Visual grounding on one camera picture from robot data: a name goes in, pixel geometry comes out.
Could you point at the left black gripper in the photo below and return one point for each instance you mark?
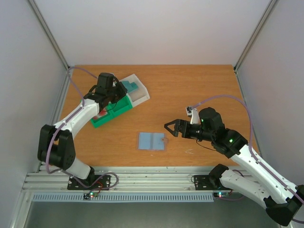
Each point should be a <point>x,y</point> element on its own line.
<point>123,91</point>

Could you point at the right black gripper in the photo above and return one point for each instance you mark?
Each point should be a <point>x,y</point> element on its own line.
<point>182,128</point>

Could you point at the teal striped card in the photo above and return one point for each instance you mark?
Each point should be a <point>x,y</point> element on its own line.
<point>129,86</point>

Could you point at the pink card holder wallet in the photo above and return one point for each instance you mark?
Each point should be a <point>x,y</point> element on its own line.
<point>152,141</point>

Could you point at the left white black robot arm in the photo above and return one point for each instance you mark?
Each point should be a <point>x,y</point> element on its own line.
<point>56,142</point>

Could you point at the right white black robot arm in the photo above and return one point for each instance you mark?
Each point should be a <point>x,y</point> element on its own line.
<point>280,198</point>

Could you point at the teal card in white bin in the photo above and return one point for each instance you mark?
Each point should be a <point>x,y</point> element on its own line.
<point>135,86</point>

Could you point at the green plastic bin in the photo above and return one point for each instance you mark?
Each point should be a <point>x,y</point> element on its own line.
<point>113,111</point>

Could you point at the white translucent plastic bin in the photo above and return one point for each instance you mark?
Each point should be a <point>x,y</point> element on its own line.
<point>139,96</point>

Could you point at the right small circuit board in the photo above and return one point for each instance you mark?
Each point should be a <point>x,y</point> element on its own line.
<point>221,194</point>

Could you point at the small circuit board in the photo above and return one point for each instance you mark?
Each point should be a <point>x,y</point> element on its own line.
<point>91,195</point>
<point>221,194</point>

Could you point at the left small circuit board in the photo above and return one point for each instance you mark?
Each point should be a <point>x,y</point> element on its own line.
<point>91,195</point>

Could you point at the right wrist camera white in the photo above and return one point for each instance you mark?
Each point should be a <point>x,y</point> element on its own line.
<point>193,114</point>

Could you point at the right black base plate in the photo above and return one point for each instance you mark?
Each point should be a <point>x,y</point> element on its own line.
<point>202,182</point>

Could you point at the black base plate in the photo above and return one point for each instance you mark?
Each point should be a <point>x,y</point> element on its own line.
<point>79,184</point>
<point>202,182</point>

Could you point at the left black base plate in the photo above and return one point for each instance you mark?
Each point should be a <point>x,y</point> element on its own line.
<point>79,184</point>

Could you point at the left aluminium corner post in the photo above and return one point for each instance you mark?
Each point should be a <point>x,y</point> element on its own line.
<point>47,31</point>

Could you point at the aluminium corner post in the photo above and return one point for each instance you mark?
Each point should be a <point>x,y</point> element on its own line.
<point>47,31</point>
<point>256,32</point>

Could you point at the aluminium rail frame front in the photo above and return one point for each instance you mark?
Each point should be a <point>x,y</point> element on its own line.
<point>131,179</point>

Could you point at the grey slotted cable duct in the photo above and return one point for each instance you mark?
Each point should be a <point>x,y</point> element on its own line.
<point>123,197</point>

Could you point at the right aluminium corner post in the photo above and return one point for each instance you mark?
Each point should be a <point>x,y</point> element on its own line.
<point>256,32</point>

